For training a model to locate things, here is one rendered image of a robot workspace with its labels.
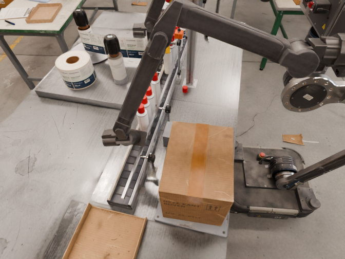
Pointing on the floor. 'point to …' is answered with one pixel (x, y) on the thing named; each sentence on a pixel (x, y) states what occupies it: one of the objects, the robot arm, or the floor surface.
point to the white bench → (42, 29)
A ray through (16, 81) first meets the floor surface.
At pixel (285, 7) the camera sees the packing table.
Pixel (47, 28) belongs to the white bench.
